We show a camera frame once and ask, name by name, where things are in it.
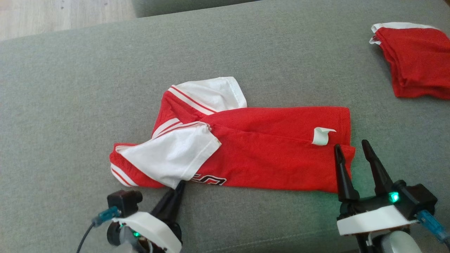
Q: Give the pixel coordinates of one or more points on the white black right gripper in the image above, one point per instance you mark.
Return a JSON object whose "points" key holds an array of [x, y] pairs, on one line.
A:
{"points": [[372, 219]]}

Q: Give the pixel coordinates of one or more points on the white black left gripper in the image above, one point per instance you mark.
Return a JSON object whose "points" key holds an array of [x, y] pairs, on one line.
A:
{"points": [[154, 232]]}

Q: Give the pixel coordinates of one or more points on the red shirt with number print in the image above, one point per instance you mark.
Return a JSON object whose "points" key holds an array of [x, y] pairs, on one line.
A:
{"points": [[274, 154]]}

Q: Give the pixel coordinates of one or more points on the red shirt with white trim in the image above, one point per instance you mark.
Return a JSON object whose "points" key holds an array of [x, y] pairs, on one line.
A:
{"points": [[418, 59]]}

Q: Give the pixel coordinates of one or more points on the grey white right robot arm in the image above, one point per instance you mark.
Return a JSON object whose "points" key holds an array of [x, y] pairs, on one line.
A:
{"points": [[400, 243]]}

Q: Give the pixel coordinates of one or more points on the grey sofa cushion with seam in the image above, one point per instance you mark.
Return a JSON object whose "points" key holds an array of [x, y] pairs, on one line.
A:
{"points": [[175, 6]]}

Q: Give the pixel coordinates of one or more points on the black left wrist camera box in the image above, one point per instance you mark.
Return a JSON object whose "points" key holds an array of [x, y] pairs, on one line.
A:
{"points": [[123, 203]]}

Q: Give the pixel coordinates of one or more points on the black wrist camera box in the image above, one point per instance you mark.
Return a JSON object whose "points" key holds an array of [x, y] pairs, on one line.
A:
{"points": [[123, 203], [418, 198]]}

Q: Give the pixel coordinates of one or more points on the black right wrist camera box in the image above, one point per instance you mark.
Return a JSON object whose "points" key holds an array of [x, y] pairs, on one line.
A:
{"points": [[418, 198]]}

